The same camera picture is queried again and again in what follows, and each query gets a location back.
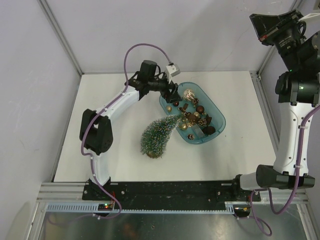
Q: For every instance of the teal plastic tray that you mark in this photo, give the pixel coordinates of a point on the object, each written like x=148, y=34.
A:
x=188, y=127

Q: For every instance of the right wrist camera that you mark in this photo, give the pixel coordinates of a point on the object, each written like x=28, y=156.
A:
x=311, y=17

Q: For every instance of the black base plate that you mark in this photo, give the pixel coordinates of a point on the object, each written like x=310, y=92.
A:
x=168, y=195

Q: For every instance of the brown matte bauble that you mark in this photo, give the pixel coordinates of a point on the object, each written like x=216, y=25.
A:
x=200, y=109

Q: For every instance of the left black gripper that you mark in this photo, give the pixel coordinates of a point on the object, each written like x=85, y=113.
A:
x=173, y=96

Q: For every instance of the small gold bauble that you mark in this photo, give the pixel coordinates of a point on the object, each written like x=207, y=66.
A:
x=169, y=108

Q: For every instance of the large silver gold bauble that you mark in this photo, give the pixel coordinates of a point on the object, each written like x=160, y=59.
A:
x=188, y=95

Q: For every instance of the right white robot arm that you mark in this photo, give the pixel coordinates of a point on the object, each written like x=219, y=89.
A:
x=298, y=91

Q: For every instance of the small green christmas tree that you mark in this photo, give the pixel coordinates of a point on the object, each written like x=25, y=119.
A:
x=155, y=137

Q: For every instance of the frosted pine cone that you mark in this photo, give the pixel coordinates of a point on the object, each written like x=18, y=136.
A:
x=202, y=122

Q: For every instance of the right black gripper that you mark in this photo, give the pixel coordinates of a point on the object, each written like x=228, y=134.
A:
x=266, y=26

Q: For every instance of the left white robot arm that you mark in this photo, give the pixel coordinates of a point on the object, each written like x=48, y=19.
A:
x=96, y=132

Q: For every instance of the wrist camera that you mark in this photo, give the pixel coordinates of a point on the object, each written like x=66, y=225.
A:
x=171, y=71
x=311, y=17

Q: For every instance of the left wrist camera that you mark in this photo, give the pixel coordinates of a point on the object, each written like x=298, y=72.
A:
x=171, y=71

